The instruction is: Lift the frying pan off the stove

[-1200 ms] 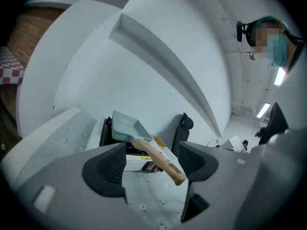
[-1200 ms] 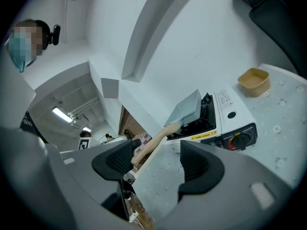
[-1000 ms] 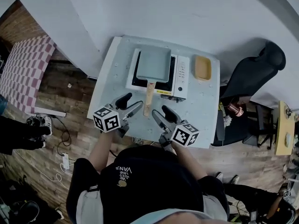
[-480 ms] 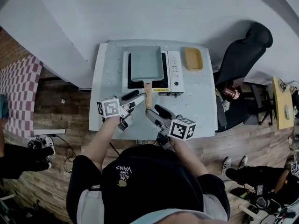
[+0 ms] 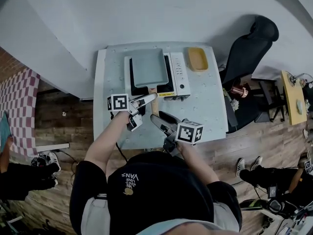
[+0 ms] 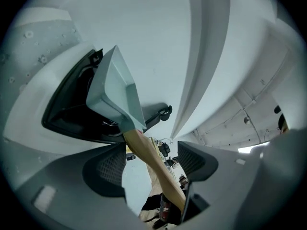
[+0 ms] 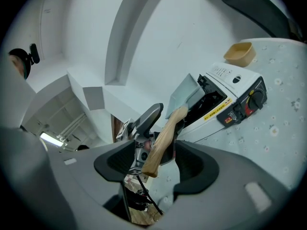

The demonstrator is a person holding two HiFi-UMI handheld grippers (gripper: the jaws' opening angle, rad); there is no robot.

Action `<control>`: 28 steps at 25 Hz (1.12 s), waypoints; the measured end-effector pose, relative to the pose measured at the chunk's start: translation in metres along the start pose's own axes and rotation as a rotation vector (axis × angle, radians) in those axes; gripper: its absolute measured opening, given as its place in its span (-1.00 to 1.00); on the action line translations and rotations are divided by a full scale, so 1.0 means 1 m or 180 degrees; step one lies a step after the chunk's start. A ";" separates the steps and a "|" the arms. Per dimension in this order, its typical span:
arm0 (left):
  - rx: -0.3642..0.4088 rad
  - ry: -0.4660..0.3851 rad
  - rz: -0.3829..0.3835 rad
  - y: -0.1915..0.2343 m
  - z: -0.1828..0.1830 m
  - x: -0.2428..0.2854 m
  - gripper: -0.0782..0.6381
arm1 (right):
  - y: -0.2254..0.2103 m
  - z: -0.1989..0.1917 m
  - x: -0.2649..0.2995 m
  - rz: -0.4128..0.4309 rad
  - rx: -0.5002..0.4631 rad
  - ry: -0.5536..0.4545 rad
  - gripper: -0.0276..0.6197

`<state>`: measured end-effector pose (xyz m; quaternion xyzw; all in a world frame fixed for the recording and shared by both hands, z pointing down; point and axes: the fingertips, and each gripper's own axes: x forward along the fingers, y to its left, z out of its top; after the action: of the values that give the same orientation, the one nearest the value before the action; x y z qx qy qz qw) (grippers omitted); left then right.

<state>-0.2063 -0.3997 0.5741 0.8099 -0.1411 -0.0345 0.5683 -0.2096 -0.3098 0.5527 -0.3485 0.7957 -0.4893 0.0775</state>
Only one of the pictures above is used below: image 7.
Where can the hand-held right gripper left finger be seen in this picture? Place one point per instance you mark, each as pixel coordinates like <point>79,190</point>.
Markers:
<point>72,176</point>

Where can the white countertop appliance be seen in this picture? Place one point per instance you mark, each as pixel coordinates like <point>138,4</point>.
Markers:
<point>239,80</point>

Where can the tan plastic container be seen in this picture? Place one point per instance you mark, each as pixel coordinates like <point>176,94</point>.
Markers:
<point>239,54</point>

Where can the ceiling light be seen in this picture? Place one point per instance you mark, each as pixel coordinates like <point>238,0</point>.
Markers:
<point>49,139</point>

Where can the white table with floral cloth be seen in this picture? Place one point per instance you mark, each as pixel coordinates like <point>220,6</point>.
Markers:
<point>275,133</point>

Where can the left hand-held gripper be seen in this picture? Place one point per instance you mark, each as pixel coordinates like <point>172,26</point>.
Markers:
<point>141,150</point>

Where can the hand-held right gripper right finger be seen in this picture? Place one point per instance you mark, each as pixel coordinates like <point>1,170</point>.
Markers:
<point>227,188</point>

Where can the black head-mounted camera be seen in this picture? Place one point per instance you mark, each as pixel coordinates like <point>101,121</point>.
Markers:
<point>34,54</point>

